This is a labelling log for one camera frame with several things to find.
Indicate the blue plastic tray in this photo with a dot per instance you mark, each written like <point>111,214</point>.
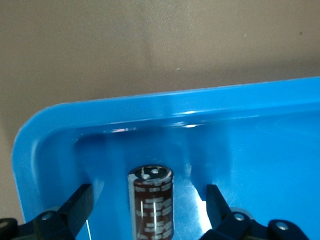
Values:
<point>225,150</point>

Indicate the brown table mat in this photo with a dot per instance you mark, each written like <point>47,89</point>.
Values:
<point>125,50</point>

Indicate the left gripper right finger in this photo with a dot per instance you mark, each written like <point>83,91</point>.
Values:
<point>217,212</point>

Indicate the short brown capacitor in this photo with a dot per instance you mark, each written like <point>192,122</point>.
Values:
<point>152,205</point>

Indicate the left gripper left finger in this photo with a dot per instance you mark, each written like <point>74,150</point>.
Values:
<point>75,207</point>

